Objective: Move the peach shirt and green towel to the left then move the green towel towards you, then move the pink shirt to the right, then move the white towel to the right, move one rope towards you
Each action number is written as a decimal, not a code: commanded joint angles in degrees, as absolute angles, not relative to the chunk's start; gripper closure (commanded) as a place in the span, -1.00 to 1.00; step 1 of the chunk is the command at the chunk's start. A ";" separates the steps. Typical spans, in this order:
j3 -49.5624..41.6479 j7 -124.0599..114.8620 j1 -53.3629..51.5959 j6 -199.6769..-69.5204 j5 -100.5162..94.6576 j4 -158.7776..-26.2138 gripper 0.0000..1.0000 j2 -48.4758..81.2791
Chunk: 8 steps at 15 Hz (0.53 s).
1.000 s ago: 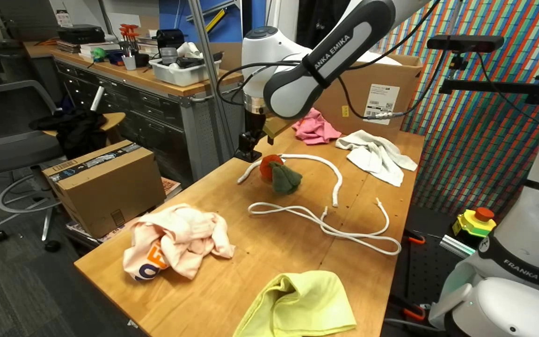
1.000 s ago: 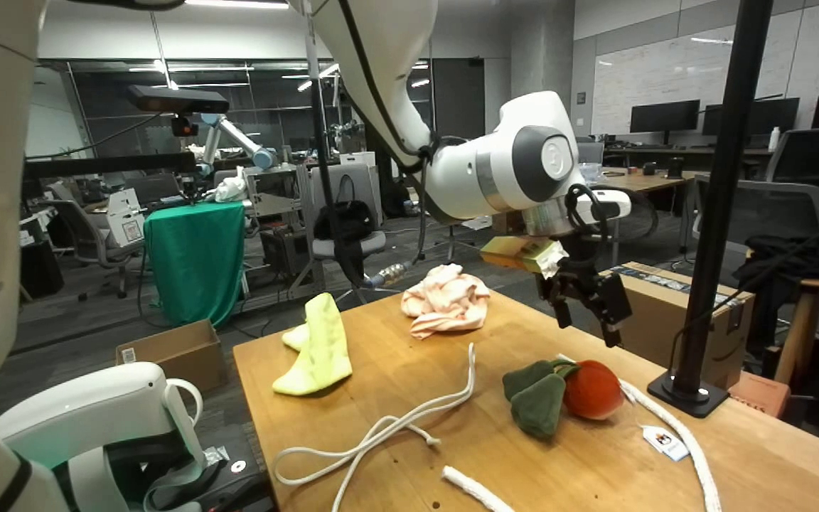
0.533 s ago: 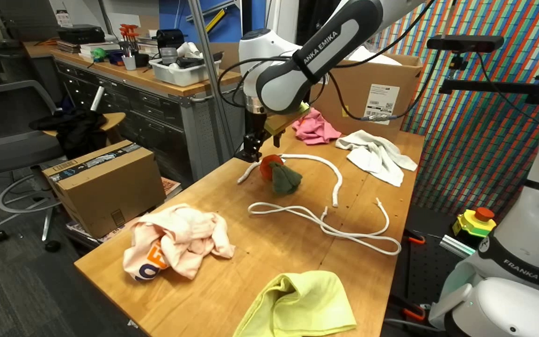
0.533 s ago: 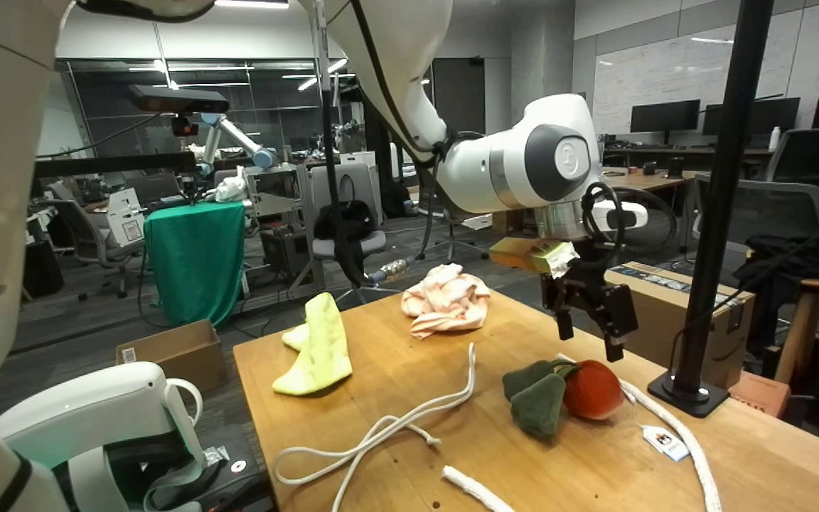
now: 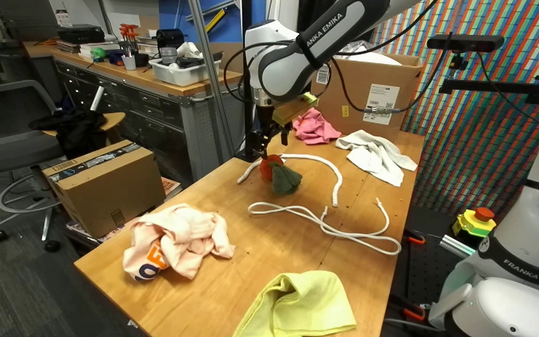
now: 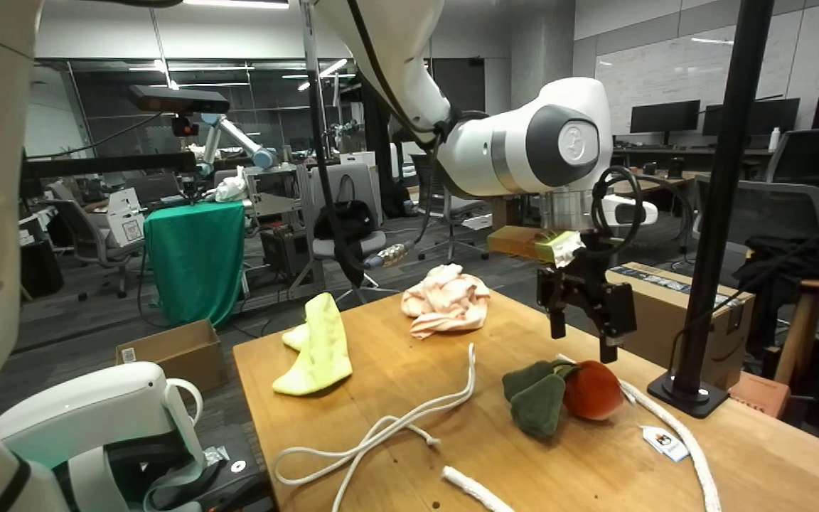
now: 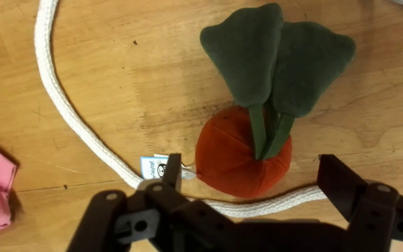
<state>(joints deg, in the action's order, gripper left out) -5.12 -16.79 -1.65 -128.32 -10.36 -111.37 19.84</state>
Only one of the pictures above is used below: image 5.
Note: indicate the black case on workbench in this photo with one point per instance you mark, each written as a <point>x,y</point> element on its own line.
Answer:
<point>80,34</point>

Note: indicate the cardboard box with white label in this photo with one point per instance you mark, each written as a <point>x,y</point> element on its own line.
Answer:
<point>406,86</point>

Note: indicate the white plastic bag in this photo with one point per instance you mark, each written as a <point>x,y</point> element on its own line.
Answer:
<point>374,57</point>

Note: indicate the round wooden stool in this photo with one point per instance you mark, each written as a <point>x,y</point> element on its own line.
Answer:
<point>112,120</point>

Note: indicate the black pole with base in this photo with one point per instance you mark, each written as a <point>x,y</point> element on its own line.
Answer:
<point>247,133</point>

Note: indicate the silver metal pole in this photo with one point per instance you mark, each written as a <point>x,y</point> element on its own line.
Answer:
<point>209,75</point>

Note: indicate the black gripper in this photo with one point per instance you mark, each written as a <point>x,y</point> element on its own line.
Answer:
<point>267,131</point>

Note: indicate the orange black clamp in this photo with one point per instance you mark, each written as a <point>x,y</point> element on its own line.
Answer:
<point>410,311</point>
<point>413,238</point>

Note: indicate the peach shirt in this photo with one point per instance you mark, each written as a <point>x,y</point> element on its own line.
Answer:
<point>176,240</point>

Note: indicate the white towel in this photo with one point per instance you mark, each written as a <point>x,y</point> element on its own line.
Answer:
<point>374,156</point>

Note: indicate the red cloth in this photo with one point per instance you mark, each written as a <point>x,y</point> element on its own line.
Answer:
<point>267,169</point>

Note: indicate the dark green cloth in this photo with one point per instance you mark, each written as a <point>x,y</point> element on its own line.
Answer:
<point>284,180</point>

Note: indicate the white plastic bin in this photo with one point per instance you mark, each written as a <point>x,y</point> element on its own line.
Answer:
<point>181,73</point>

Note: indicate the grey office chair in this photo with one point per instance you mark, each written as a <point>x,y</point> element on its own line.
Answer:
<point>7,146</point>

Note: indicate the black camera on boom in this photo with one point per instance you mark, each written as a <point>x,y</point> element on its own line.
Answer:
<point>466,42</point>

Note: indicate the wooden-top workbench with drawers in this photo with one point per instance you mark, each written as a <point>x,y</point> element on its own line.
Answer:
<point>150,105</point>

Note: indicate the yellow red emergency stop button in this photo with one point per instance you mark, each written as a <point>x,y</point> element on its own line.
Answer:
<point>473,223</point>

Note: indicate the black boom bar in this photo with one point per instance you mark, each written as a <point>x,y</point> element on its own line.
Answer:
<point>500,86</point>

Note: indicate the pink shirt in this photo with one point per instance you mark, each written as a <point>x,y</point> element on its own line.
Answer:
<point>314,126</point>

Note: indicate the cardboard box with black tape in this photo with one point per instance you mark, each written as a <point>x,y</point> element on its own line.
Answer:
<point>103,189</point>

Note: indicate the flat reddish cardboard box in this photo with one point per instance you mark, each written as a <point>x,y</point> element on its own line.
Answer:
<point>170,186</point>

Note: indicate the black cloth on stool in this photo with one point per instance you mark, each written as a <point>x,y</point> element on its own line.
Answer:
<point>75,131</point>

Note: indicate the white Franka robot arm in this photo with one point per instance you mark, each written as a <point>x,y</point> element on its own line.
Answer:
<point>531,249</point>

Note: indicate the yellow-green towel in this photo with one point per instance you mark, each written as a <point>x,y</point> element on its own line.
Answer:
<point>299,306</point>

